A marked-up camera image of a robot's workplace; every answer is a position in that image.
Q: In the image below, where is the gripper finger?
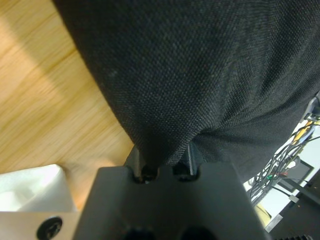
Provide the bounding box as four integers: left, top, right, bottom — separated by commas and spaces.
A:
172, 141, 205, 181
124, 145, 151, 182

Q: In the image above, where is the black polo shirt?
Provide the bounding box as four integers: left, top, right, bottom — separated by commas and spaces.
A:
51, 0, 320, 177

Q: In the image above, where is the tangled black cable bundle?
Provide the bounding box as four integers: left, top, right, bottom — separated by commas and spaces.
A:
248, 109, 320, 203

